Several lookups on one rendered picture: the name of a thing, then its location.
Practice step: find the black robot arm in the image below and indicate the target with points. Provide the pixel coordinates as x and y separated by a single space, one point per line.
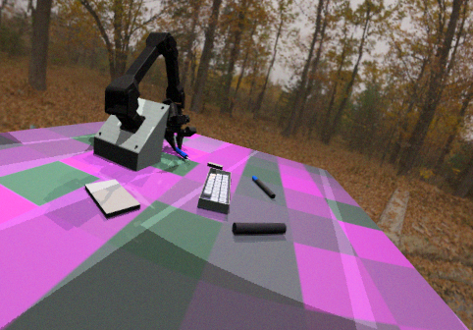
121 95

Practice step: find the blue stylus with white tip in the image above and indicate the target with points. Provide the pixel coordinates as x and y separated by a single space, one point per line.
181 153

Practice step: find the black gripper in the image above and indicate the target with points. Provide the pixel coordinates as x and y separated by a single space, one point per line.
170 133

